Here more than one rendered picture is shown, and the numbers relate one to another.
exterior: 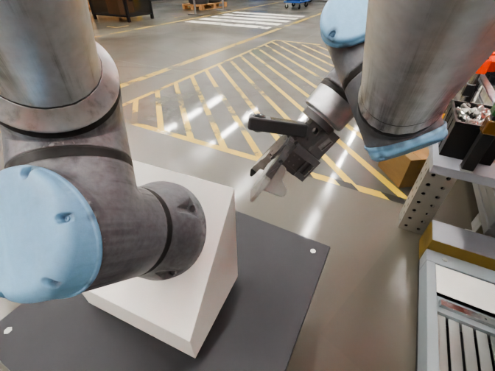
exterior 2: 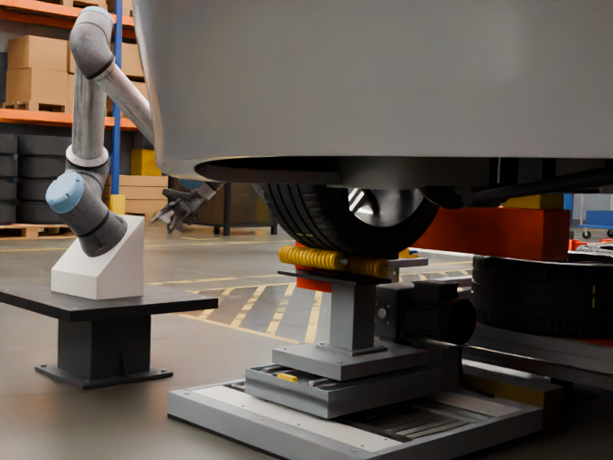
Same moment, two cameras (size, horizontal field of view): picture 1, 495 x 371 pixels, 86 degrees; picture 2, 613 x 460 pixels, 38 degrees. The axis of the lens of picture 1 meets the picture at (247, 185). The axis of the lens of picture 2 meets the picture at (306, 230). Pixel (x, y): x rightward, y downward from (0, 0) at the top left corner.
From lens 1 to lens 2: 2.95 m
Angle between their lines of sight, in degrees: 39
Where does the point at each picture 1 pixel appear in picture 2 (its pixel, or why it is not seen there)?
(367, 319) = not seen: hidden behind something
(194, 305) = (105, 263)
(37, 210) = (71, 179)
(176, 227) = (109, 220)
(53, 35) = (93, 138)
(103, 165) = (91, 180)
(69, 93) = (90, 155)
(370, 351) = not seen: hidden behind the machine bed
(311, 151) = (191, 206)
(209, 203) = (131, 224)
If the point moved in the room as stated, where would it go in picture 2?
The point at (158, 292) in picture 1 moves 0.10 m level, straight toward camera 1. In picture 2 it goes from (91, 262) to (91, 265)
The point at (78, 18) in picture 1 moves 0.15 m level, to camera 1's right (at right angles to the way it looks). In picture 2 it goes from (99, 136) to (137, 137)
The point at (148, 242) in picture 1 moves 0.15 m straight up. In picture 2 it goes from (96, 210) to (97, 168)
